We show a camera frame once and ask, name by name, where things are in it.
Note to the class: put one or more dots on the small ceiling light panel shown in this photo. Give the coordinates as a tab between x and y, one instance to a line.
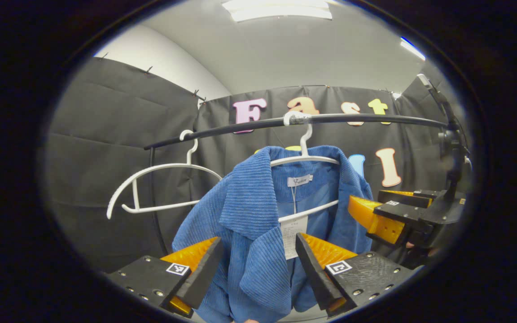
413	49

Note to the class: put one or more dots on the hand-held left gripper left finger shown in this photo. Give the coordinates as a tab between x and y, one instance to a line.
202	276

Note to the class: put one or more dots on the large ceiling light panel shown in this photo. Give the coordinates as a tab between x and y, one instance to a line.
276	10

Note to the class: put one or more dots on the black metal clothes rack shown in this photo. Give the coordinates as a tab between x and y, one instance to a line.
352	118

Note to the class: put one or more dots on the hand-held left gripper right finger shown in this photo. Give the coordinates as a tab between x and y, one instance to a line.
314	273

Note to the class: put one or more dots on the white plastic clothes hanger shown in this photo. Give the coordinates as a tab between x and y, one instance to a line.
159	167
304	143

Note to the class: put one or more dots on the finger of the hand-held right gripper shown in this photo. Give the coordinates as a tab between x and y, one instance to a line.
370	215
402	197

